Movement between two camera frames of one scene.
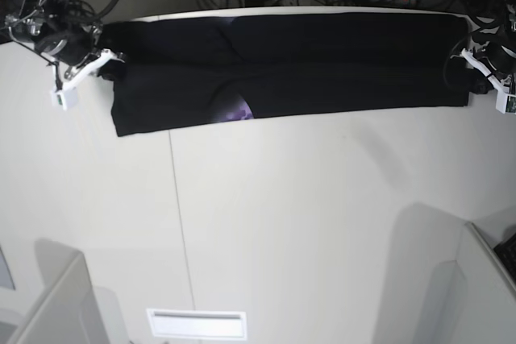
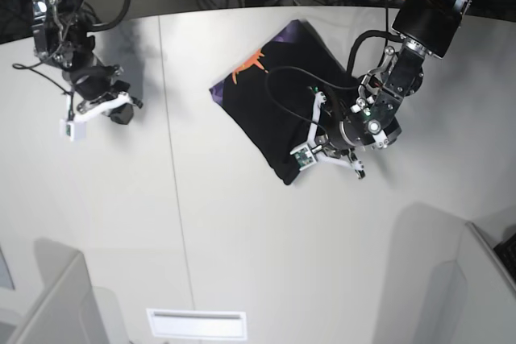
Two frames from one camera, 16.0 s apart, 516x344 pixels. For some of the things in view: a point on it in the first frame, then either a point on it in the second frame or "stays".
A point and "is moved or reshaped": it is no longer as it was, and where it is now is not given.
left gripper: [79, 45] → [97, 81]
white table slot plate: [197, 323] stays
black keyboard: [506, 252] stays
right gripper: [501, 60] → [354, 123]
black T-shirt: [182, 72] is moved or reshaped
